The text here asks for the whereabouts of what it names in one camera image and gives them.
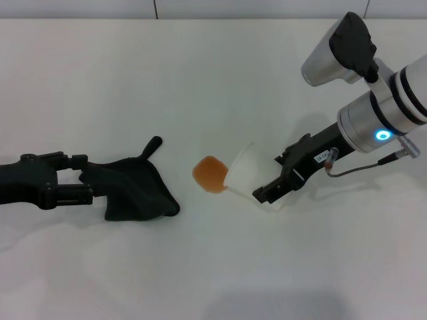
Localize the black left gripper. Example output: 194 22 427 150
0 151 95 211

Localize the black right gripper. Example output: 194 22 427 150
252 121 353 205

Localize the white paper cup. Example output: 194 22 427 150
222 140 288 213

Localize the dark cloth rag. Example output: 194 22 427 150
79 135 181 223

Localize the orange-brown liquid stain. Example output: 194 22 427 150
192 155 231 195

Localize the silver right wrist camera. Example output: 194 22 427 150
300 11 381 87

